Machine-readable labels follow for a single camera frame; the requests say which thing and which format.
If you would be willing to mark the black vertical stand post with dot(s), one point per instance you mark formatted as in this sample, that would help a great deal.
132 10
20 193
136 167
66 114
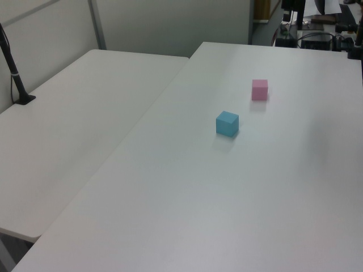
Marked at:
299 14

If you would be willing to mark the blue foam cube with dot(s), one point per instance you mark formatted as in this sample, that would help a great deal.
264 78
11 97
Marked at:
227 124

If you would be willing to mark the black camera pole with clamp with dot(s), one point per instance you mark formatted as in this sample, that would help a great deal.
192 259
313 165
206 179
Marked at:
27 99

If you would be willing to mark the small black equipment box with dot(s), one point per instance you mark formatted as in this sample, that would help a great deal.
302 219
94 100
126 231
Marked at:
286 42

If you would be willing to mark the pink foam cube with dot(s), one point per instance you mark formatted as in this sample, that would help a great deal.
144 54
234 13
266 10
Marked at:
259 90

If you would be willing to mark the large black equipment box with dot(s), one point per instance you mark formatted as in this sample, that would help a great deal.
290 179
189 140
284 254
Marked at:
316 42

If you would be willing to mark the white side table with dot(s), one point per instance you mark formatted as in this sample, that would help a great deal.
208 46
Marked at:
71 127

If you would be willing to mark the white paper sheets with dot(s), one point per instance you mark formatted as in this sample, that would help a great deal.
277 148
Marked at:
320 7

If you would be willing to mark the dark grey partition post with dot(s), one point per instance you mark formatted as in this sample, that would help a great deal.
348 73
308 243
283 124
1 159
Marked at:
251 22

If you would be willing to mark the brown wooden board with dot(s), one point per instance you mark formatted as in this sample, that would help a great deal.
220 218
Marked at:
265 10

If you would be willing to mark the grey metal partition frame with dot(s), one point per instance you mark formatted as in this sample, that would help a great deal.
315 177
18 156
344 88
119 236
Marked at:
97 28

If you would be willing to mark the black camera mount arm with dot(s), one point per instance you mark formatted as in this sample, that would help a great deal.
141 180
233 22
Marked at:
354 52

